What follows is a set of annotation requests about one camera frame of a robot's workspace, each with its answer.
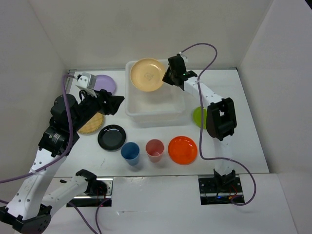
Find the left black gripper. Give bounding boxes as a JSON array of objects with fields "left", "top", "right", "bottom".
[{"left": 72, "top": 87, "right": 125, "bottom": 131}]

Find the beige round plate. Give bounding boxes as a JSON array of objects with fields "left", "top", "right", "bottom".
[{"left": 130, "top": 58, "right": 165, "bottom": 92}]

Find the purple round plate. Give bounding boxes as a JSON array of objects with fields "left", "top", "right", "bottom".
[{"left": 94, "top": 75, "right": 117, "bottom": 94}]

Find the yellow woven pattern plate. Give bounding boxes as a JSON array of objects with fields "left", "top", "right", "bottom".
[{"left": 78, "top": 113, "right": 105, "bottom": 135}]

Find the green round plate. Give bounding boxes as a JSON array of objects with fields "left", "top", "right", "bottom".
[{"left": 192, "top": 106, "right": 207, "bottom": 129}]

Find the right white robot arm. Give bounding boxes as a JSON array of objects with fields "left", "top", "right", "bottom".
[{"left": 162, "top": 54, "right": 237, "bottom": 160}]

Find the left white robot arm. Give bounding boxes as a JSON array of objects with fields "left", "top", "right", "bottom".
[{"left": 0, "top": 89, "right": 125, "bottom": 234}]

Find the white plastic bin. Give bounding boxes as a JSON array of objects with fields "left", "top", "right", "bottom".
[{"left": 125, "top": 59, "right": 186, "bottom": 126}]

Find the black round plate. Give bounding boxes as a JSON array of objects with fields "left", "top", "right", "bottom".
[{"left": 97, "top": 124, "right": 126, "bottom": 152}]

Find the blue plastic cup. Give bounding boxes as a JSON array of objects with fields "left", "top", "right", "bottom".
[{"left": 121, "top": 142, "right": 140, "bottom": 166}]

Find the pink plastic cup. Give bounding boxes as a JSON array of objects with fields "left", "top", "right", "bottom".
[{"left": 145, "top": 139, "right": 165, "bottom": 163}]

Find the orange round plate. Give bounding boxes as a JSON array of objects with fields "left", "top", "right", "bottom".
[{"left": 168, "top": 136, "right": 198, "bottom": 165}]

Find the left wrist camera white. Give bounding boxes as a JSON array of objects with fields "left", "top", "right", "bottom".
[{"left": 76, "top": 72, "right": 97, "bottom": 97}]

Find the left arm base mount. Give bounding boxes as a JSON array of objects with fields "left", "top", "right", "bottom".
[{"left": 70, "top": 177, "right": 114, "bottom": 208}]

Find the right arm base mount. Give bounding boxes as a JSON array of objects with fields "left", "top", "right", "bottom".
[{"left": 198, "top": 175, "right": 245, "bottom": 205}]

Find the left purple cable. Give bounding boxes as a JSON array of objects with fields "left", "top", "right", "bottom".
[{"left": 0, "top": 74, "right": 113, "bottom": 234}]

